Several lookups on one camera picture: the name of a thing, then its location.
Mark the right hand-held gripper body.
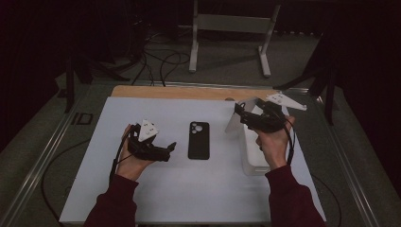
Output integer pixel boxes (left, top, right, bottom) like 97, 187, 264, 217
239, 92, 307, 133

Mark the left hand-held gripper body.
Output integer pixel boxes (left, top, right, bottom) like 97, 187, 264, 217
127, 118, 171, 163

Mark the black phone case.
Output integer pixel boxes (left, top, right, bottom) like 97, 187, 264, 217
187, 121, 211, 161

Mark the long white plastic tray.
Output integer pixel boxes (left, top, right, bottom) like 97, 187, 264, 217
239, 100, 289, 177

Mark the person's left hand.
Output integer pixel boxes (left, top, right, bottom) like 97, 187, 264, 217
115, 123, 156, 183

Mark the person's right hand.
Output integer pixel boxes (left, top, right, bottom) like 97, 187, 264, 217
254, 114, 296, 171

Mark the white table board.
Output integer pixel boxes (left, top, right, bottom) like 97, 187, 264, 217
59, 96, 327, 225

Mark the black tripod stand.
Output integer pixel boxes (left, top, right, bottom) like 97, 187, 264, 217
272, 31, 339, 126
64, 46, 131, 114

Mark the right hand-held gripper cable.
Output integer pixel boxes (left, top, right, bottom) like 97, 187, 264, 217
283, 115, 297, 166

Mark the hand-held gripper cable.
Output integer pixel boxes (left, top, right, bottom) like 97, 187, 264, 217
283, 115, 297, 166
108, 123, 140, 184

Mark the left hand-held gripper cable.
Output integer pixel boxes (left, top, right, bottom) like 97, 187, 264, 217
108, 123, 140, 184

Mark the bundle of black floor cables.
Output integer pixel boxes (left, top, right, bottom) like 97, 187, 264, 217
131, 31, 192, 88

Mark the white metal stand frame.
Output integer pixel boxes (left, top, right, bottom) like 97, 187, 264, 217
178, 0, 282, 79

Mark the metal floor rail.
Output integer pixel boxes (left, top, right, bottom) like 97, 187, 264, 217
315, 94, 381, 227
0, 91, 81, 227

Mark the thin black cable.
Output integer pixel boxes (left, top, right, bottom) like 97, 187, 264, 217
311, 173, 343, 227
41, 138, 91, 223

